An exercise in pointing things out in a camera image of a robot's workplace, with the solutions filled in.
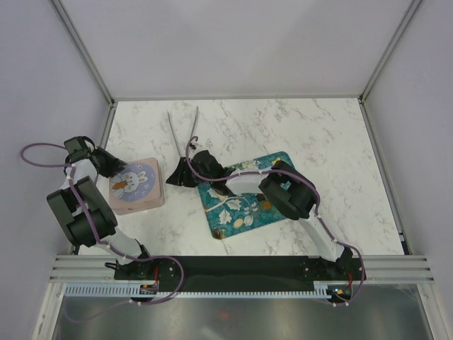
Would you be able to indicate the white oval chocolate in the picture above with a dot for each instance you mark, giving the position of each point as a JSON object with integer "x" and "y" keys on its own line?
{"x": 238, "y": 223}

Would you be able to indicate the right aluminium frame post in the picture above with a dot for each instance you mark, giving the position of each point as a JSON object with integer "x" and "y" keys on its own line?
{"x": 397, "y": 36}

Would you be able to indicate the pink chocolate box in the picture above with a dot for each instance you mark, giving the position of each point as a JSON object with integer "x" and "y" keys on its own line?
{"x": 141, "y": 203}

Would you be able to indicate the left aluminium frame post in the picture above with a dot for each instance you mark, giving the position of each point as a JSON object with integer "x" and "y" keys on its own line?
{"x": 69, "y": 26}

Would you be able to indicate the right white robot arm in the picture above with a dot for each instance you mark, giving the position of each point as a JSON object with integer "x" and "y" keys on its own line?
{"x": 288, "y": 191}

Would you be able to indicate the metal box lid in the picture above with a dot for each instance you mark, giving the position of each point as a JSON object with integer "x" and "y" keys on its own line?
{"x": 136, "y": 182}

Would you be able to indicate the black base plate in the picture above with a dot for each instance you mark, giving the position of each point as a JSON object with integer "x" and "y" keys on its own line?
{"x": 242, "y": 273}

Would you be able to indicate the metal tongs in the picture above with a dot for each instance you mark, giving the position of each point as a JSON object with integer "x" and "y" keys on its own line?
{"x": 183, "y": 127}

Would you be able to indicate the dark swirl chocolate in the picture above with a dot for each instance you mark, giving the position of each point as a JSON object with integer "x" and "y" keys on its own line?
{"x": 218, "y": 233}

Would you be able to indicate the aluminium frame post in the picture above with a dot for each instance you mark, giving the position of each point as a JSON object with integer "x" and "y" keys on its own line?
{"x": 397, "y": 36}
{"x": 69, "y": 26}

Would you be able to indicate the white cable duct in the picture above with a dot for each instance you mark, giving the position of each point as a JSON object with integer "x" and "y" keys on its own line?
{"x": 135, "y": 290}

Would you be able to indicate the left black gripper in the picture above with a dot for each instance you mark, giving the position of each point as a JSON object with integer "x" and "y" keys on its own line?
{"x": 115, "y": 165}

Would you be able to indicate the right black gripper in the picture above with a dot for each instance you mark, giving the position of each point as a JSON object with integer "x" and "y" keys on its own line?
{"x": 179, "y": 178}

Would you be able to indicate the teal floral tray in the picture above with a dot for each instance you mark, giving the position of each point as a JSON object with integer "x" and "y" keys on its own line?
{"x": 221, "y": 211}

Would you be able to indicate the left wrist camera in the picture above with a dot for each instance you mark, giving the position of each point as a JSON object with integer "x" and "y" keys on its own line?
{"x": 79, "y": 145}

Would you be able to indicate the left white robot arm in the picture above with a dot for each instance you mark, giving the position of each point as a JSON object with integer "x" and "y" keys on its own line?
{"x": 84, "y": 214}

